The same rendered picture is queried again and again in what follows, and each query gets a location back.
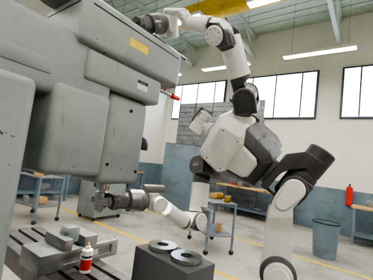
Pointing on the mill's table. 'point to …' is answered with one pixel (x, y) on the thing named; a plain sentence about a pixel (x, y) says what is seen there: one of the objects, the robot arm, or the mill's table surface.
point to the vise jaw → (86, 236)
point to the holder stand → (169, 263)
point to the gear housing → (121, 79)
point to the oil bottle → (86, 259)
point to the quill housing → (120, 142)
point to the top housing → (119, 39)
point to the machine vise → (62, 252)
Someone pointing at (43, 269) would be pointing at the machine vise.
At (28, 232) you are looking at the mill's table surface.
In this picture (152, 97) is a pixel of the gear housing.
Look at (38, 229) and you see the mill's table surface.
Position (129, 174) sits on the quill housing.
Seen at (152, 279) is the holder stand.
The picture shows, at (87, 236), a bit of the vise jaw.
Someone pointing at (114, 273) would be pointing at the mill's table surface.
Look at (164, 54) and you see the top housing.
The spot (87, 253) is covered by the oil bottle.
